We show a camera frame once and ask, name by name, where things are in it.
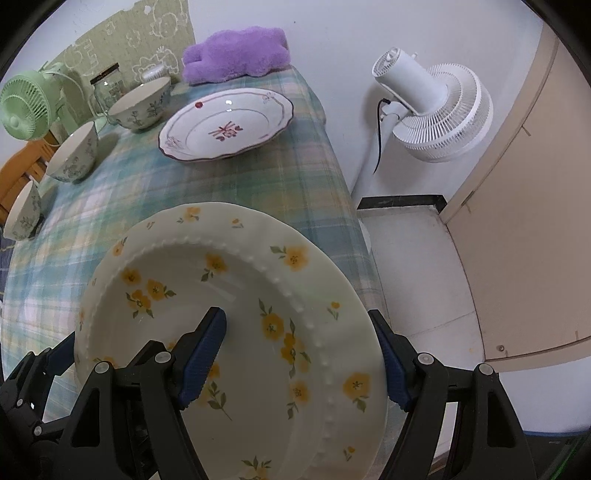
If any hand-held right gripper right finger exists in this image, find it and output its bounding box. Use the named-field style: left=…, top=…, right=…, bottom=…
left=368, top=309, right=539, bottom=480

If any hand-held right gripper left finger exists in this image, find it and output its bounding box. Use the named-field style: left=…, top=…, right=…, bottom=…
left=59, top=307, right=228, bottom=480

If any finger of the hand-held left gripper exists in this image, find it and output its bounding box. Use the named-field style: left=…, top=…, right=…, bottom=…
left=8, top=335, right=77, bottom=409
left=0, top=392, right=75, bottom=462

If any yellow flower plate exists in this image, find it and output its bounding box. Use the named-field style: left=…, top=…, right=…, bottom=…
left=74, top=202, right=389, bottom=480

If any small floral bowl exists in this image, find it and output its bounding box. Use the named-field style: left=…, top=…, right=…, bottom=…
left=4, top=180, right=43, bottom=241

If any medium floral bowl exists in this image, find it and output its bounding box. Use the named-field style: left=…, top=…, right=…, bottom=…
left=45, top=121, right=99, bottom=184

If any red print scalloped plate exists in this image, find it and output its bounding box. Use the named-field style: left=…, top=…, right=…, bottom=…
left=158, top=88, right=295, bottom=163

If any large floral bowl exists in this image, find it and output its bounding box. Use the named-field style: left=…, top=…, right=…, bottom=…
left=107, top=76, right=172, bottom=132

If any plaid tablecloth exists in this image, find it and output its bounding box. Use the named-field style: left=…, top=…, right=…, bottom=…
left=0, top=65, right=384, bottom=462

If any beige door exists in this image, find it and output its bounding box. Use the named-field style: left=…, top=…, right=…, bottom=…
left=438, top=28, right=591, bottom=374

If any green desk fan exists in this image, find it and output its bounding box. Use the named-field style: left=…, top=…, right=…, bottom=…
left=0, top=62, right=88, bottom=144

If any white standing fan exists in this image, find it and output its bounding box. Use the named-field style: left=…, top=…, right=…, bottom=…
left=351, top=47, right=494, bottom=195

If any glass jar with lid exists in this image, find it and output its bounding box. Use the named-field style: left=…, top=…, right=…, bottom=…
left=90, top=63, right=124, bottom=118

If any purple plush toy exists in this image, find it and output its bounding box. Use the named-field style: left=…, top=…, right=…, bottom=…
left=181, top=26, right=291, bottom=85

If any black fan cable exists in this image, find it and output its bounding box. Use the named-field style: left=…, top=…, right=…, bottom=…
left=373, top=98, right=391, bottom=174

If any green printed wall mat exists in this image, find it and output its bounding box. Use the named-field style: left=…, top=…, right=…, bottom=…
left=46, top=0, right=197, bottom=88

